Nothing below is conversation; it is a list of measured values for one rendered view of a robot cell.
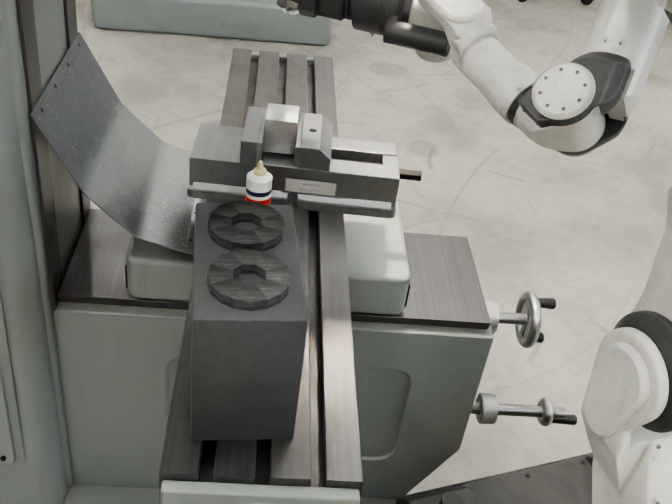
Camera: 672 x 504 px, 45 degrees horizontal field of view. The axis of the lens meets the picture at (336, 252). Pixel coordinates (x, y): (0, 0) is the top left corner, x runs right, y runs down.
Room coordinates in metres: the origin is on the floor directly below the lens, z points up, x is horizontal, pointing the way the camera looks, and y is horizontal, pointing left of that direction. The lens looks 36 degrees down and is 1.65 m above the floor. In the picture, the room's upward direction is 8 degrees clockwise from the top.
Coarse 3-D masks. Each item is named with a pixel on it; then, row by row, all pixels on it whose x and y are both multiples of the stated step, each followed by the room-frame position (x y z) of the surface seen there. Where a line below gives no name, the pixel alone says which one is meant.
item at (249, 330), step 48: (240, 240) 0.74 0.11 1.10; (288, 240) 0.78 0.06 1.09; (240, 288) 0.66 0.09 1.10; (288, 288) 0.68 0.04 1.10; (192, 336) 0.62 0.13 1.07; (240, 336) 0.62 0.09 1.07; (288, 336) 0.63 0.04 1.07; (192, 384) 0.62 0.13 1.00; (240, 384) 0.63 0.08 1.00; (288, 384) 0.64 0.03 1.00; (192, 432) 0.62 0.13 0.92; (240, 432) 0.63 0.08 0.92; (288, 432) 0.64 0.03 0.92
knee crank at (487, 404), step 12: (480, 396) 1.16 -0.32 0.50; (492, 396) 1.16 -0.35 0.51; (480, 408) 1.14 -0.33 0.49; (492, 408) 1.13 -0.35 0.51; (504, 408) 1.15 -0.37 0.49; (516, 408) 1.15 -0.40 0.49; (528, 408) 1.16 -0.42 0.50; (540, 408) 1.16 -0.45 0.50; (552, 408) 1.15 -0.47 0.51; (564, 408) 1.17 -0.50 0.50; (480, 420) 1.12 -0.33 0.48; (492, 420) 1.12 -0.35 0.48; (540, 420) 1.15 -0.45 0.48; (552, 420) 1.14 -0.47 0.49; (564, 420) 1.16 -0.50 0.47; (576, 420) 1.17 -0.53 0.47
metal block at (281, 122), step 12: (276, 108) 1.21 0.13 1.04; (288, 108) 1.22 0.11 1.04; (276, 120) 1.17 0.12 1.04; (288, 120) 1.18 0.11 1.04; (264, 132) 1.17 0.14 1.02; (276, 132) 1.17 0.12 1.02; (288, 132) 1.17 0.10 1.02; (264, 144) 1.17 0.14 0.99; (276, 144) 1.17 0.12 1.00; (288, 144) 1.17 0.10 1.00
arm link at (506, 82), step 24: (480, 48) 1.08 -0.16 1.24; (504, 48) 1.08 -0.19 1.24; (480, 72) 1.05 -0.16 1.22; (504, 72) 1.03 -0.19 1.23; (528, 72) 1.03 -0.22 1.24; (504, 96) 1.01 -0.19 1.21; (528, 96) 0.97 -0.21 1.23; (528, 120) 0.97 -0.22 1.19; (552, 120) 0.94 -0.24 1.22; (576, 120) 0.93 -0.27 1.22; (600, 120) 0.98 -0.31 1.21; (552, 144) 0.98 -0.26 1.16; (576, 144) 0.97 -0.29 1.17
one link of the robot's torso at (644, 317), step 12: (660, 252) 0.78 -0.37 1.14; (660, 264) 0.78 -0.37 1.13; (660, 276) 0.77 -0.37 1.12; (648, 288) 0.78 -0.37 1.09; (660, 288) 0.76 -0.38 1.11; (648, 300) 0.77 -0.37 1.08; (660, 300) 0.76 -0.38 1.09; (636, 312) 0.77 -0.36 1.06; (648, 312) 0.76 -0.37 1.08; (660, 312) 0.75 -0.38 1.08; (624, 324) 0.76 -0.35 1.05; (636, 324) 0.75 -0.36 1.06; (648, 324) 0.74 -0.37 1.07; (660, 324) 0.73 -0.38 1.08; (648, 336) 0.72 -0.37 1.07; (660, 336) 0.72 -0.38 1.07; (660, 348) 0.70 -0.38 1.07; (660, 420) 0.67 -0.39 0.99; (660, 432) 0.68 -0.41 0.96
